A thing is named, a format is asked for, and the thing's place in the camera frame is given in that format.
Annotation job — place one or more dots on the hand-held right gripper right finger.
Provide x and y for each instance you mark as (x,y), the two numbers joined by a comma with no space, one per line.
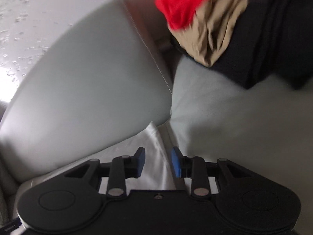
(176,163)

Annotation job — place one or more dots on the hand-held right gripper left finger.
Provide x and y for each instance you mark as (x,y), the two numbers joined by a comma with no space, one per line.
(139,163)

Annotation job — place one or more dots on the white t-shirt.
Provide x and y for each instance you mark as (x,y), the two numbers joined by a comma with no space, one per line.
(156,156)

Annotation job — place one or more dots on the grey sofa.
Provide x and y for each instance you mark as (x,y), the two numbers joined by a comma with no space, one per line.
(93,90)

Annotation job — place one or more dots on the tan cloth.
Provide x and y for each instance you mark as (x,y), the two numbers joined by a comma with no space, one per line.
(215,34)

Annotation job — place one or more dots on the black cloth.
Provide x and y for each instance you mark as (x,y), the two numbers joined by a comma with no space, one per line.
(269,41)

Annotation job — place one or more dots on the red cloth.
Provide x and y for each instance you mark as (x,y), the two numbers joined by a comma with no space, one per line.
(185,2)

